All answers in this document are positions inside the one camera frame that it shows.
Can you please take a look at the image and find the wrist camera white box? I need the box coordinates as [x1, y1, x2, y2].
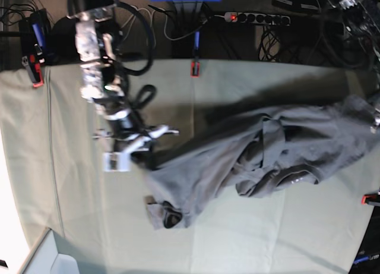
[103, 152, 131, 172]

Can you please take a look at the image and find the dark grey t-shirt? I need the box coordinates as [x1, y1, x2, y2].
[145, 95, 379, 229]

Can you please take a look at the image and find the red clamp edge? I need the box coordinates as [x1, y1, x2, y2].
[21, 55, 44, 88]
[361, 193, 380, 207]

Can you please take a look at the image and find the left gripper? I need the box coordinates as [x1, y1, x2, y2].
[370, 103, 380, 134]

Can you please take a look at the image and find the red clamp top centre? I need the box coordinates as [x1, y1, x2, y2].
[191, 60, 200, 78]

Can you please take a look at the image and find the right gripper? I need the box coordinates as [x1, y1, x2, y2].
[92, 119, 179, 169]

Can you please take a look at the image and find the red clamp right edge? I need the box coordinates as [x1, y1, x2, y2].
[361, 193, 380, 207]

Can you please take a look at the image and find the pale green table cloth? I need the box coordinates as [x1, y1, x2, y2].
[1, 59, 379, 273]

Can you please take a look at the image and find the grey plastic bin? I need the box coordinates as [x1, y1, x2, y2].
[18, 228, 80, 274]

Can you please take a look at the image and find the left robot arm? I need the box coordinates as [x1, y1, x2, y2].
[319, 0, 379, 75]

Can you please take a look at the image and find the red clamp left edge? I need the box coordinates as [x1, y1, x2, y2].
[21, 55, 44, 88]

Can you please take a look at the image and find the white cable on floor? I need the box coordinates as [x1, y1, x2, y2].
[121, 6, 197, 43]

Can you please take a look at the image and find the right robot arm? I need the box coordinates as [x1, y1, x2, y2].
[67, 0, 178, 172]

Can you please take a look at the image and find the white power strip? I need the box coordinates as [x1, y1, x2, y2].
[223, 12, 292, 27]

